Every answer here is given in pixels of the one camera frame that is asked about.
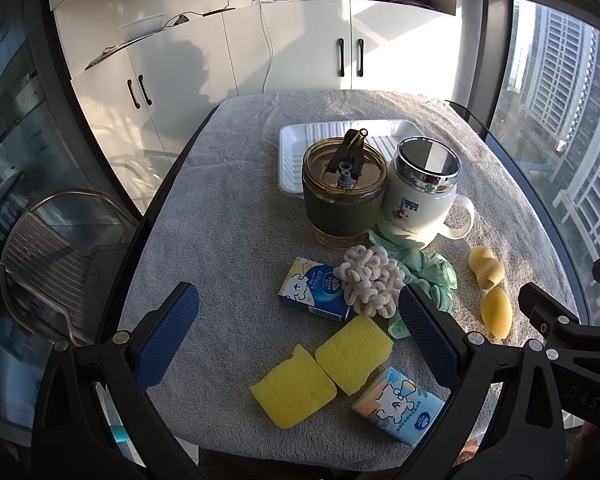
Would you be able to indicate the white foam tray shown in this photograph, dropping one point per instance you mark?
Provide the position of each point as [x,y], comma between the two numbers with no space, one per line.
[297,142]

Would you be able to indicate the blue tissue pack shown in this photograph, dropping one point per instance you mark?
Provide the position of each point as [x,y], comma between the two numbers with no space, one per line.
[395,405]
[310,290]

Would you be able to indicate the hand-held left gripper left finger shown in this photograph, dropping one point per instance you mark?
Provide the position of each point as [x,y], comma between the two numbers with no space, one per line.
[172,335]

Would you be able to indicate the white mug with metal lid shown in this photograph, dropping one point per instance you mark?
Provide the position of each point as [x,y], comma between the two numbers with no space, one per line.
[410,210]

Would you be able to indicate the grey terry towel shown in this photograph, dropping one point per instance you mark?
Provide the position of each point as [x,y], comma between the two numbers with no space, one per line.
[240,200]

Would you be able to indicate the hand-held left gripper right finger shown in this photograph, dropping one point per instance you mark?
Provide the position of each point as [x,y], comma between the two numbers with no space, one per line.
[425,330]

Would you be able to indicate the cream knitted scrunchie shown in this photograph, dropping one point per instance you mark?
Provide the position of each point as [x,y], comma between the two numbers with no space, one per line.
[370,280]

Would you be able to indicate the green fabric scrunchie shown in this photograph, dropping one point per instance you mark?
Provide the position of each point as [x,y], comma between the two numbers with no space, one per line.
[430,270]

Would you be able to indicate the high-rise building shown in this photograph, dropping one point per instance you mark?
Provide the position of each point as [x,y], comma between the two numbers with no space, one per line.
[570,110]

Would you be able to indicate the wicker metal chair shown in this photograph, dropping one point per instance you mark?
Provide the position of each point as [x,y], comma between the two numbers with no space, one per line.
[45,260]

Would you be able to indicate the yellow shell-shaped toy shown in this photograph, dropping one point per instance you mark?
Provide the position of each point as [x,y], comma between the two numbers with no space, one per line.
[485,267]

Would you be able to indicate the yellow sponge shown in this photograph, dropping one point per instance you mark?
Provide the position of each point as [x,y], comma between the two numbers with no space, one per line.
[355,355]
[290,390]

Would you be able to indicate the yellow oval toy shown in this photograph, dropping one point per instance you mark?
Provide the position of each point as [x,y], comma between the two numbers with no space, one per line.
[495,312]

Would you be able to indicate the amber glass cup green sleeve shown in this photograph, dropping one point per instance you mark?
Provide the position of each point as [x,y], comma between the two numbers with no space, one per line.
[340,210]

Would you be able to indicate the white cabinet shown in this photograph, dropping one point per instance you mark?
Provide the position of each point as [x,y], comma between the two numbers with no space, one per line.
[300,50]

